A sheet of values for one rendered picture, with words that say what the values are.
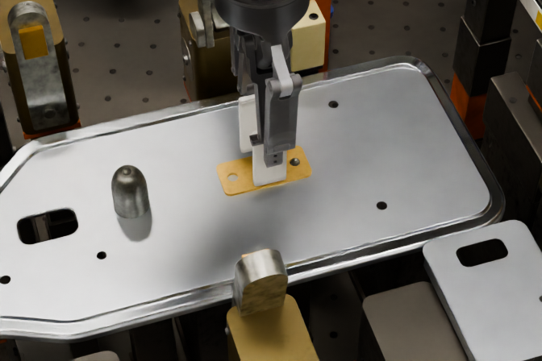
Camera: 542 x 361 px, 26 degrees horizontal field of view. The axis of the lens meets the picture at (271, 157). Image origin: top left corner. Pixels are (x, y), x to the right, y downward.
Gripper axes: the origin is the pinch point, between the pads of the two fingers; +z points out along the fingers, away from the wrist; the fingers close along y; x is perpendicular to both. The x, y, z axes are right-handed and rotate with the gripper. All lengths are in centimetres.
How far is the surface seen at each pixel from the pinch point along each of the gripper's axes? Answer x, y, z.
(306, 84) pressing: 7.2, -9.0, 4.1
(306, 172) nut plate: 3.7, 1.5, 4.2
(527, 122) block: 26.0, 1.7, 4.4
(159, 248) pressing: -11.3, 5.6, 4.5
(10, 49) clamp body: -19.7, -15.6, -2.5
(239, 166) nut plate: -1.9, -1.0, 4.2
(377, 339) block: 4.3, 18.9, 6.4
